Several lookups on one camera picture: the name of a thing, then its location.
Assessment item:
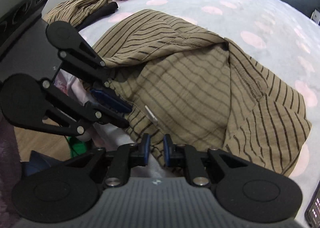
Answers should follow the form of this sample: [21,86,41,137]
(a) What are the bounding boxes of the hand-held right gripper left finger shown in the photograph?
[69,133,151,189]

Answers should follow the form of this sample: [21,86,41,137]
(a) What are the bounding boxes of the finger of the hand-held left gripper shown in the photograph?
[37,80,133,138]
[58,32,113,88]

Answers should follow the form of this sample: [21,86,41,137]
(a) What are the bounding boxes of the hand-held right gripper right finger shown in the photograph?
[163,134,247,189]

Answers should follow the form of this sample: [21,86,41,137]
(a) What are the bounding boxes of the olive striped top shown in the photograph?
[42,0,118,31]

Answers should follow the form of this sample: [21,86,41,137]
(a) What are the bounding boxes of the olive striped pants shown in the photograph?
[92,9,313,177]

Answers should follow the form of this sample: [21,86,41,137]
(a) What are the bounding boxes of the small green object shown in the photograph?
[67,136,87,158]

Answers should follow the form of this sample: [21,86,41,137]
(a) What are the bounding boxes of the black smartphone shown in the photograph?
[304,180,320,228]

